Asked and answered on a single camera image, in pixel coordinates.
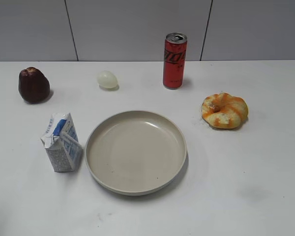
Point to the red soda can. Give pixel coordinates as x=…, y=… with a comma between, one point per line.
x=174, y=59

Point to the white blue milk carton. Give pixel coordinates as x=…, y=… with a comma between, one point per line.
x=61, y=143

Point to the white egg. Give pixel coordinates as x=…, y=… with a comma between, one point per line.
x=107, y=80

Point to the orange yellow pumpkin bread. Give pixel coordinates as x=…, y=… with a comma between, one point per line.
x=224, y=111

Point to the beige round plate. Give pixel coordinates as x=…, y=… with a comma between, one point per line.
x=135, y=153

